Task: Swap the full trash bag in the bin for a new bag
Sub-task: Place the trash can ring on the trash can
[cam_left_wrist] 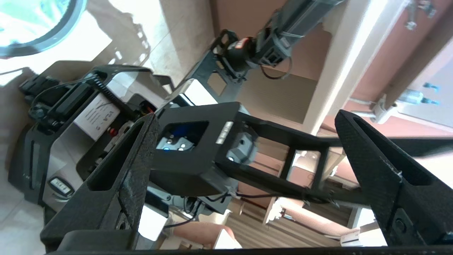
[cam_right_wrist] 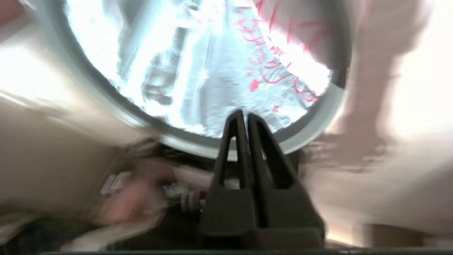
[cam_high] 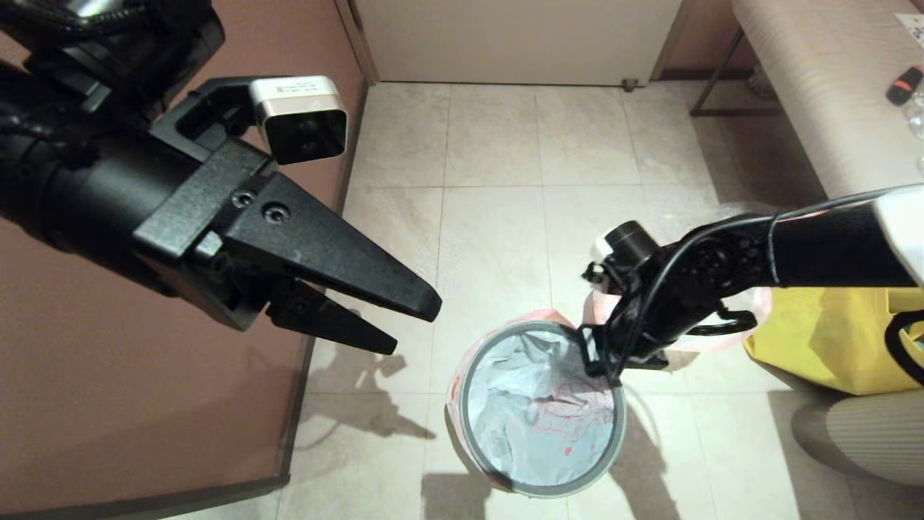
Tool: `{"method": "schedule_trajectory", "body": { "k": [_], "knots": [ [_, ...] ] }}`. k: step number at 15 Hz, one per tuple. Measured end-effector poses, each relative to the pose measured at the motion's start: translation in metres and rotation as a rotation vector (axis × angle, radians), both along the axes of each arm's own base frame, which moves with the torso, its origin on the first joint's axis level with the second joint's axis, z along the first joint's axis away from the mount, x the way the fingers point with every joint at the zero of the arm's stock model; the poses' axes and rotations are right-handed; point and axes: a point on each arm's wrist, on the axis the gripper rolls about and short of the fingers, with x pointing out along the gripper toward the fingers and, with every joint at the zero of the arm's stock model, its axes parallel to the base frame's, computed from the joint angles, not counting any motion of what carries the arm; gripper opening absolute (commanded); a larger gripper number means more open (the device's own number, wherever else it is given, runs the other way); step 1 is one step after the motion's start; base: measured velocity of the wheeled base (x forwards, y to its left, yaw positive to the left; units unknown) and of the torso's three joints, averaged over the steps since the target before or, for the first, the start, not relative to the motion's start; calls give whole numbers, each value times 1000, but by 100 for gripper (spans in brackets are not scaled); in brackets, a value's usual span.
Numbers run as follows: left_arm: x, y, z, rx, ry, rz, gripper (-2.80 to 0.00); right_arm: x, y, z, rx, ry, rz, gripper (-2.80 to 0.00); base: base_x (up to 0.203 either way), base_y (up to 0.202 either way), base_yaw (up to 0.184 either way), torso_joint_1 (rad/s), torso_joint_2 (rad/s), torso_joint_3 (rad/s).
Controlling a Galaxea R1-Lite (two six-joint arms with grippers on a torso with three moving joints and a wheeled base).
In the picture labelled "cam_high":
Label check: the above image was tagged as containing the fresh white pink trash bag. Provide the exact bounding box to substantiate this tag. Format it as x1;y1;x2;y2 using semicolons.
446;309;627;499

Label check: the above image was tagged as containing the used white pink trash bag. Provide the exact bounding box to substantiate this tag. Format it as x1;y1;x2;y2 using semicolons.
581;285;773;355

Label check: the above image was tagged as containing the grey bin rim ring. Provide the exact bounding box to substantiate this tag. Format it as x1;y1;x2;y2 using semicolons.
458;321;627;499

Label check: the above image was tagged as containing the clear crumpled plastic bag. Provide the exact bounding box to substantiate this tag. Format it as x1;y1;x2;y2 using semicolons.
711;202;795;226

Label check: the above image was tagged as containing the yellow shopping bag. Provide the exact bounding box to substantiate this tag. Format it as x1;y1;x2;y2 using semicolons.
744;287;924;397

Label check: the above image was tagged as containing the white door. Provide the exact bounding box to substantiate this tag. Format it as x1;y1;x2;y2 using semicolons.
354;0;683;86

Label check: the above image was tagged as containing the black orange marker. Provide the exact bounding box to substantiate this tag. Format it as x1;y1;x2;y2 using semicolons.
886;65;924;107

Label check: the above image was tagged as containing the white printed paper sheet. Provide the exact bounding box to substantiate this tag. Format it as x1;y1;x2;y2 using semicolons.
894;13;924;48

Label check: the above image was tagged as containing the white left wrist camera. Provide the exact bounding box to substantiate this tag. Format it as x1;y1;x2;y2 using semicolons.
249;75;349;166

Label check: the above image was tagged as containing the braided black left arm cable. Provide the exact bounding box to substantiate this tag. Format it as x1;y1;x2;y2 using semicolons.
0;0;156;44

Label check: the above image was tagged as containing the dark metal table frame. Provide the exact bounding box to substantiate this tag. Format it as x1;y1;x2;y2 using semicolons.
689;29;784;118

